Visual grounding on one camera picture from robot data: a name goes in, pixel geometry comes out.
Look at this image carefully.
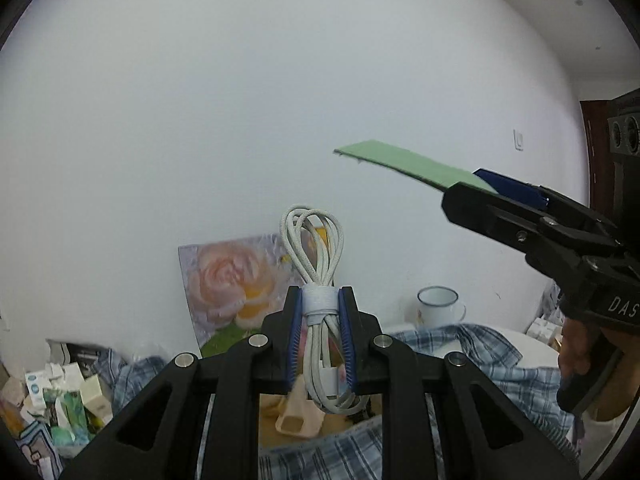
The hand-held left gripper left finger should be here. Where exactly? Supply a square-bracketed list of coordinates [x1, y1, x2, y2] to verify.
[59, 285, 303, 480]

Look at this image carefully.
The blue plaid cloth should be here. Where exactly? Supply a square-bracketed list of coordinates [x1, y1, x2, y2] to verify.
[97, 322, 576, 480]

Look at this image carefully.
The brown wooden door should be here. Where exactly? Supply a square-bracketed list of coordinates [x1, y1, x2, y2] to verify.
[580, 100, 618, 211]

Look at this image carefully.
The white small box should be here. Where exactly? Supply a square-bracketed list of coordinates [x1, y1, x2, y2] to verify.
[527, 317, 561, 346]

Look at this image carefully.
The grey bag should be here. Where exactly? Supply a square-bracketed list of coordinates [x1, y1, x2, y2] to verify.
[47, 340, 108, 368]

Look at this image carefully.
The beige small carton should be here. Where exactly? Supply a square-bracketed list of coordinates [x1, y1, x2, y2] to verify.
[80, 375, 113, 426]

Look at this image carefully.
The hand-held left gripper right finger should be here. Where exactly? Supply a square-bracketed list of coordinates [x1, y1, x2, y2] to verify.
[337, 286, 581, 480]

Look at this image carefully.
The white enamel mug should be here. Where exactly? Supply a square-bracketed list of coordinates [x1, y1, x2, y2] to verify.
[416, 286, 467, 330]

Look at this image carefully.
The person's right hand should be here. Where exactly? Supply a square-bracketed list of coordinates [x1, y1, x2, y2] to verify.
[557, 316, 599, 380]

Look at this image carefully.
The floral painted board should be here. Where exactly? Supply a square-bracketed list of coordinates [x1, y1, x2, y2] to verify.
[177, 232, 331, 358]

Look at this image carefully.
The cardboard box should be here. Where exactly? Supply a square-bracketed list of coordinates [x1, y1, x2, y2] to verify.
[257, 392, 386, 451]

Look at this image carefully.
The white and blue carton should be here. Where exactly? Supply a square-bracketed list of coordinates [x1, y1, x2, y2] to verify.
[25, 365, 66, 411]

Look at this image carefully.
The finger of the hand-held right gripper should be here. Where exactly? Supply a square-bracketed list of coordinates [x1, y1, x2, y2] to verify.
[472, 168, 618, 233]
[441, 181, 621, 281]

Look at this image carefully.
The green floral tissue box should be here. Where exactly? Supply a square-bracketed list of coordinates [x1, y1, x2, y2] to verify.
[42, 390, 91, 448]

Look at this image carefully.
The beige phone case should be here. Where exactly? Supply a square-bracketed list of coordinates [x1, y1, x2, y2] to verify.
[275, 385, 326, 441]

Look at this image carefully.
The white charging cable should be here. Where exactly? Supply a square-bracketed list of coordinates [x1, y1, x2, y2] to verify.
[279, 203, 368, 416]

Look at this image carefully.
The green card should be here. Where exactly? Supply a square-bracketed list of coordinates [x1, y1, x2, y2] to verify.
[333, 139, 496, 195]

